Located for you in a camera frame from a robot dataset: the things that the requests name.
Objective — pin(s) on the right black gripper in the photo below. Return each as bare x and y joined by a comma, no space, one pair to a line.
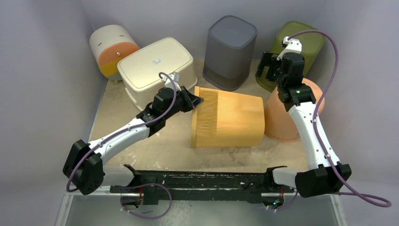
268,64

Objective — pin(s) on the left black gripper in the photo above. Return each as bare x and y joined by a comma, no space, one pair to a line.
192,101

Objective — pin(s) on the yellow plastic basket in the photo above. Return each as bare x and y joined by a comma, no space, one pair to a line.
227,119

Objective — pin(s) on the grey plastic basket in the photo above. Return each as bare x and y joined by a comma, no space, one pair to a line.
229,51

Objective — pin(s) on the green plastic basket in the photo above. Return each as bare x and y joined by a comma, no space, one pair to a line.
312,43

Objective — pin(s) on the white plastic basket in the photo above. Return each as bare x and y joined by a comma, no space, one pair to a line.
140,70

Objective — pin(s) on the orange plastic basin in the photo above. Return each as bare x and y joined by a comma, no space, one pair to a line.
278,122

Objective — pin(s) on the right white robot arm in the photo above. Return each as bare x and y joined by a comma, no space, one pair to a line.
325,173

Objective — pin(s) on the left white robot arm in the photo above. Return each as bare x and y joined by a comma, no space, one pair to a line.
85,162

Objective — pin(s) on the white mini drawer cabinet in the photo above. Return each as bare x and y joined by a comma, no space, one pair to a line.
109,45

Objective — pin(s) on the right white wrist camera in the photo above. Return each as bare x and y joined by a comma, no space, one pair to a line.
290,45

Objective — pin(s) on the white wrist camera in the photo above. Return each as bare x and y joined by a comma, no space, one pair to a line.
171,81
290,45

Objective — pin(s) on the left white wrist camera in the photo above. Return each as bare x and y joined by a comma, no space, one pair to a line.
171,81

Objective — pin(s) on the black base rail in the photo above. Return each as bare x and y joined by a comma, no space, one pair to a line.
157,185

